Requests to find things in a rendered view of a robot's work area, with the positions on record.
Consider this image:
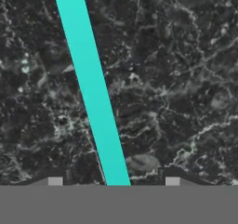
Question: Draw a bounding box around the turquoise spatula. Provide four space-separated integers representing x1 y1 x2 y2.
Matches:
51 0 132 187

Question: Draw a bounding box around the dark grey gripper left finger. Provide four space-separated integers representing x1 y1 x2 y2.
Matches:
19 167 68 187

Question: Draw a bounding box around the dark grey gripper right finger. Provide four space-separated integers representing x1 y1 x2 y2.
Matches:
161 165 215 187

